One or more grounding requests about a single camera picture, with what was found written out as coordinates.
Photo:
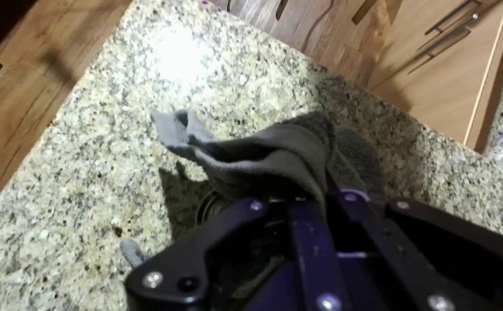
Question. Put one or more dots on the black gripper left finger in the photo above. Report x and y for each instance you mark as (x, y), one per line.
(205, 270)

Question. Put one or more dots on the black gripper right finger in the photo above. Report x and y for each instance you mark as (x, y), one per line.
(435, 265)

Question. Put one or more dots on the grey cloth towel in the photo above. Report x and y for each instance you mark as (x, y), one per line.
(274, 156)

